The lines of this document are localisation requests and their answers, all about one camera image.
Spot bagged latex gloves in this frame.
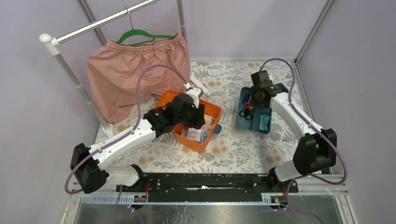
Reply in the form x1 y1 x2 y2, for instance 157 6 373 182
202 114 216 130

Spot white blue medicine sachet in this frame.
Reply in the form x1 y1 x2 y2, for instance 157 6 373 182
186 128 202 143

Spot small orange scissors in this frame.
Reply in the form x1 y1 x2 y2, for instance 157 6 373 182
244 98 253 111

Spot black handled scissors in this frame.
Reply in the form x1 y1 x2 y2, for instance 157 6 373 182
239 108 253 121

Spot orange plastic medicine box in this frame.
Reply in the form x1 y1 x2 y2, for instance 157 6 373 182
144 90 221 153

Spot teal divided tray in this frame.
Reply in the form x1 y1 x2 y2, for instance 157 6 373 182
235 87 272 134

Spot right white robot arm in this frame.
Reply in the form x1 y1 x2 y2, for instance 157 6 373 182
250 70 337 192

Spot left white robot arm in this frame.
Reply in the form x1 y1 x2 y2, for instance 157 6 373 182
67 84 205 194

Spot white rectangular box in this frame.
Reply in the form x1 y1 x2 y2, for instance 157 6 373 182
190 73 212 96

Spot floral table mat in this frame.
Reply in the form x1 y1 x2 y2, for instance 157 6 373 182
92 61 322 175

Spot pink fabric shorts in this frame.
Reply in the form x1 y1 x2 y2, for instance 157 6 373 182
86 33 191 123

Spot green clothes hanger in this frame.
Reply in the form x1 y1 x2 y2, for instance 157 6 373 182
116 7 176 46

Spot silver clothes rack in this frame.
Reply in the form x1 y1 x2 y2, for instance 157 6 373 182
38 0 189 140

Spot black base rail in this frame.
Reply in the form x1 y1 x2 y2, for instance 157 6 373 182
116 165 298 203

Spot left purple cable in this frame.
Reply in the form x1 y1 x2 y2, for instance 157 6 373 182
64 64 189 224

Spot purple cable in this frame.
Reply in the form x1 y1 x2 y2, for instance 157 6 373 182
64 64 189 224
259 57 349 223

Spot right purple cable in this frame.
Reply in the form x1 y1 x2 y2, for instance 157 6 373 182
259 57 349 223

